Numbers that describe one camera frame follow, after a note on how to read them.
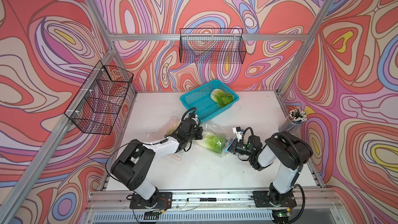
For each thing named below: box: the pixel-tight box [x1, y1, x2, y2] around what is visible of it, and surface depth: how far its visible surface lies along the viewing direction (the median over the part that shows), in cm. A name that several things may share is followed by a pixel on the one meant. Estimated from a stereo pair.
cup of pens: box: [278, 108, 308, 135], surface depth 88 cm
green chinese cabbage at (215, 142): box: [201, 131, 226, 154], surface depth 86 cm
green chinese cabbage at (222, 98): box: [210, 88, 234, 109], surface depth 104 cm
